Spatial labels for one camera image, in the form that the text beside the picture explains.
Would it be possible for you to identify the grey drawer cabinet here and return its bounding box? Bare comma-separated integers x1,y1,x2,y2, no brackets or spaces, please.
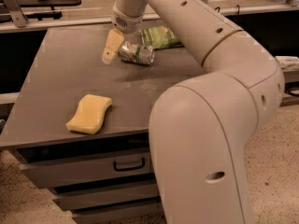
1,24,203,224

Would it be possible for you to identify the black hanging cable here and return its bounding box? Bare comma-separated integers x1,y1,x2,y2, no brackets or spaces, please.
214,4,241,17

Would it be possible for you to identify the green chip bag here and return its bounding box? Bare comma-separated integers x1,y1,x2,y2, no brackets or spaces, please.
140,25,183,49

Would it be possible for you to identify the black drawer handle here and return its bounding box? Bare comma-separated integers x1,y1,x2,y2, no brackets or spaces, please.
113,158,146,173

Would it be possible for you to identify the yellow sponge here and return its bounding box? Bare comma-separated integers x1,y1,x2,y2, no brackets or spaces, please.
66,94,112,134

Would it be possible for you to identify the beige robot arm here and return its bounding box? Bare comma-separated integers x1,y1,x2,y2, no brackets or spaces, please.
112,0,284,224

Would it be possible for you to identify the grey metal frame rail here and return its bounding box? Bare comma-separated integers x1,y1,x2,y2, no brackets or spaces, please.
0,0,298,30

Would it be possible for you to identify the white packet on rail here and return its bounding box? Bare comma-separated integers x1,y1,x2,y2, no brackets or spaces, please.
276,56,299,71

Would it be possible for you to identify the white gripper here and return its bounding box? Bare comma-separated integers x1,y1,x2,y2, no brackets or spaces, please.
102,5,144,64

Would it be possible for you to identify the silver green 7up can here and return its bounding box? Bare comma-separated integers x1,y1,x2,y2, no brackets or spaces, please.
118,41,155,65

